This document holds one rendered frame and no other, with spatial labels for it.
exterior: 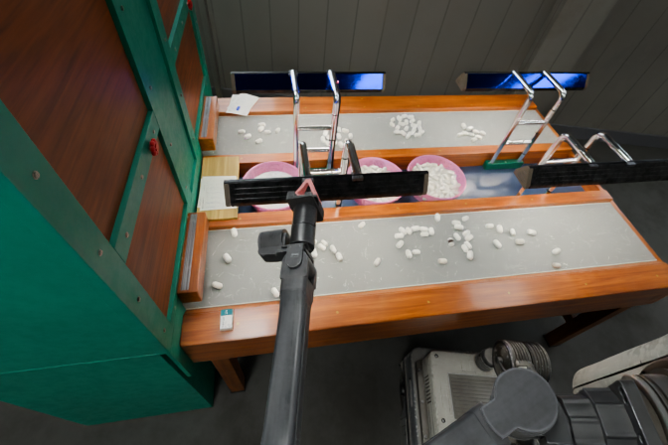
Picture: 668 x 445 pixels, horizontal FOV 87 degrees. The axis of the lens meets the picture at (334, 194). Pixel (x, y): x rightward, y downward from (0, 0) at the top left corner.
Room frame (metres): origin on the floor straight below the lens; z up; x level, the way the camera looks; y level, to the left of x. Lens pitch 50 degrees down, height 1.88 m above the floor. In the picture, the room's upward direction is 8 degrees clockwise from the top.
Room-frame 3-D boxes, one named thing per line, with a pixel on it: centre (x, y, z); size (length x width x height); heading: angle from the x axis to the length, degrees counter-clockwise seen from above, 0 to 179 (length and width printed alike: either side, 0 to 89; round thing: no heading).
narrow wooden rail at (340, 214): (0.94, -0.37, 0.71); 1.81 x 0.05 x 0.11; 105
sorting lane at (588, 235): (0.76, -0.42, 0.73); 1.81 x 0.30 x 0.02; 105
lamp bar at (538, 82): (1.50, -0.78, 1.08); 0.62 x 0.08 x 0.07; 105
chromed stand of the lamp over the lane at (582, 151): (1.04, -0.91, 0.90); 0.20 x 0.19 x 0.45; 105
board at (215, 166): (0.88, 0.46, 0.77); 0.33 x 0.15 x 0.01; 15
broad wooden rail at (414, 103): (1.62, -0.19, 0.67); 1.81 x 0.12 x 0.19; 105
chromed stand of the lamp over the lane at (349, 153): (0.79, 0.03, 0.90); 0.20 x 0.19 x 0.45; 105
